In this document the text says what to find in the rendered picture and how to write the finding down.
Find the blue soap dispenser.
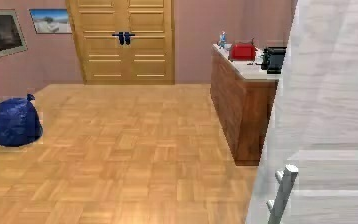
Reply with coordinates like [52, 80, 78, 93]
[217, 30, 228, 50]

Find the brown wooden counter cabinet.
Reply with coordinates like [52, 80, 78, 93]
[209, 43, 282, 167]

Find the red toaster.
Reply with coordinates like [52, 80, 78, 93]
[228, 38, 258, 63]

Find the wooden double door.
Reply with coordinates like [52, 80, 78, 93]
[65, 0, 176, 86]

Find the black coffee machine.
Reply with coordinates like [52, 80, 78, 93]
[255, 45, 288, 75]

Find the grey fridge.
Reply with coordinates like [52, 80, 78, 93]
[245, 0, 358, 224]

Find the blue sky framed picture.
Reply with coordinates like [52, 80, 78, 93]
[28, 8, 73, 35]

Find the blue garbage bag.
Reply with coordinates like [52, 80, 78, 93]
[0, 93, 44, 148]

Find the dark framed picture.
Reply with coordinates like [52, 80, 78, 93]
[0, 9, 29, 62]

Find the black door handle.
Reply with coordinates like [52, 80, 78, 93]
[124, 31, 137, 46]
[111, 31, 125, 46]

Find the grey fridge handle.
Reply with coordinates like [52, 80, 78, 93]
[266, 163, 300, 224]

